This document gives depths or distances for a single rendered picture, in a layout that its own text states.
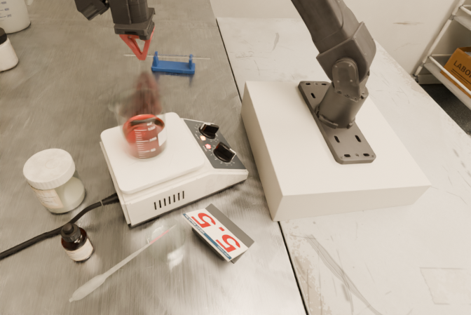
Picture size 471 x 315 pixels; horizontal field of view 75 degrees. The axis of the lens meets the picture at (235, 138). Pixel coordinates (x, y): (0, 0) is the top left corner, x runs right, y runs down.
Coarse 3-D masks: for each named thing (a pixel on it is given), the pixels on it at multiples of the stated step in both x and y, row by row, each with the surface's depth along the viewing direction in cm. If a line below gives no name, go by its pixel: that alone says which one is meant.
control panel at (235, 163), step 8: (184, 120) 52; (192, 128) 51; (200, 136) 50; (216, 136) 53; (200, 144) 48; (208, 144) 50; (216, 144) 51; (208, 152) 48; (208, 160) 46; (216, 160) 47; (232, 160) 50; (216, 168) 45; (224, 168) 47; (232, 168) 48; (240, 168) 49
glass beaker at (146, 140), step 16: (128, 96) 40; (144, 96) 41; (160, 96) 40; (128, 112) 41; (144, 112) 43; (160, 112) 37; (128, 128) 37; (144, 128) 37; (160, 128) 39; (128, 144) 40; (144, 144) 39; (160, 144) 41; (144, 160) 41
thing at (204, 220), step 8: (192, 216) 43; (200, 216) 44; (208, 216) 46; (200, 224) 42; (208, 224) 43; (216, 224) 45; (208, 232) 42; (216, 232) 43; (224, 232) 44; (216, 240) 41; (224, 240) 42; (232, 240) 43; (224, 248) 40; (232, 248) 41; (240, 248) 42
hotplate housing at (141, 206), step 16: (112, 176) 42; (192, 176) 43; (208, 176) 44; (224, 176) 47; (240, 176) 49; (144, 192) 41; (160, 192) 41; (176, 192) 43; (192, 192) 45; (208, 192) 48; (128, 208) 40; (144, 208) 42; (160, 208) 44; (176, 208) 47
